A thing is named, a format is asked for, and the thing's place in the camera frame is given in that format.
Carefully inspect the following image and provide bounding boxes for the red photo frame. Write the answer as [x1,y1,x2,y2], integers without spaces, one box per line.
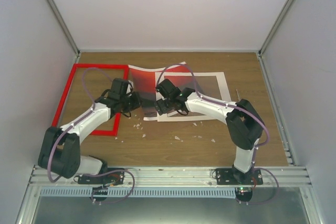
[51,63,129,136]

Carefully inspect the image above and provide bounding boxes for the red sunset photo print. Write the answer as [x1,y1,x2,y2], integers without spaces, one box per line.
[129,62,187,121]

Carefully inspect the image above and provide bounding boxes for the white mat board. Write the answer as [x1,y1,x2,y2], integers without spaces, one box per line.
[156,72,231,122]

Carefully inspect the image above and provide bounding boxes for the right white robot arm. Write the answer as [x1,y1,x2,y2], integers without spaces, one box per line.
[154,79,270,185]

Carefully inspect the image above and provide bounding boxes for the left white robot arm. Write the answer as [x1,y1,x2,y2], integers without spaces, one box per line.
[38,78,141,184]

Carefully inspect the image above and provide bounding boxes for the white shard pile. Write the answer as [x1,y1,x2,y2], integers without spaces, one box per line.
[133,114,146,138]

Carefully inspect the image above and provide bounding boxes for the aluminium front rail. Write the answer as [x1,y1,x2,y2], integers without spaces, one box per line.
[28,166,312,187]

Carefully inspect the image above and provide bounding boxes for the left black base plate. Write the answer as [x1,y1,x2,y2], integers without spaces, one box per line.
[74,168,125,185]

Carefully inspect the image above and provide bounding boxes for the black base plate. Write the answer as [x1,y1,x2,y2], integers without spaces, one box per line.
[74,168,125,185]
[212,167,263,185]

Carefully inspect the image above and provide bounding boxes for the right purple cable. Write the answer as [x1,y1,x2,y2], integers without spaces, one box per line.
[154,62,280,206]

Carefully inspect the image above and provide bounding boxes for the purple cable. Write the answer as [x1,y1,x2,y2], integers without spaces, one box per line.
[154,62,280,206]
[48,67,136,205]

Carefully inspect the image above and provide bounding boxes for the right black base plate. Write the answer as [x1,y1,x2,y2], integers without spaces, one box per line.
[212,167,263,185]

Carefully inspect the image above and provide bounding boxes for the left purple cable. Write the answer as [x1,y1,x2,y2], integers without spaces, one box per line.
[48,67,136,205]

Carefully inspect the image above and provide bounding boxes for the grey slotted cable duct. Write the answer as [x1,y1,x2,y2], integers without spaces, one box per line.
[40,187,236,199]

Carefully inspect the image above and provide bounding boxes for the left aluminium corner post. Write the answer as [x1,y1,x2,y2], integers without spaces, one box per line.
[45,0,80,57]

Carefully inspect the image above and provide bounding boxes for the aluminium corner post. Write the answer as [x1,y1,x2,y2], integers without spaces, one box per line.
[45,0,80,57]
[258,0,296,57]

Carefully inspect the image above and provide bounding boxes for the right aluminium corner post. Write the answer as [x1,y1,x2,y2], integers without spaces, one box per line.
[258,0,296,57]

